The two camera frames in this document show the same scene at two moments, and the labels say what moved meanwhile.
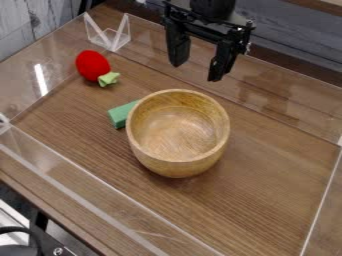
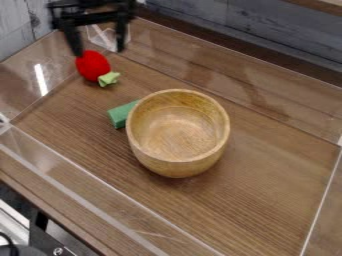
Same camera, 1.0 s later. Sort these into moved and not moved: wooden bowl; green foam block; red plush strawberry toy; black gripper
Moved: black gripper
Not moved: green foam block; wooden bowl; red plush strawberry toy
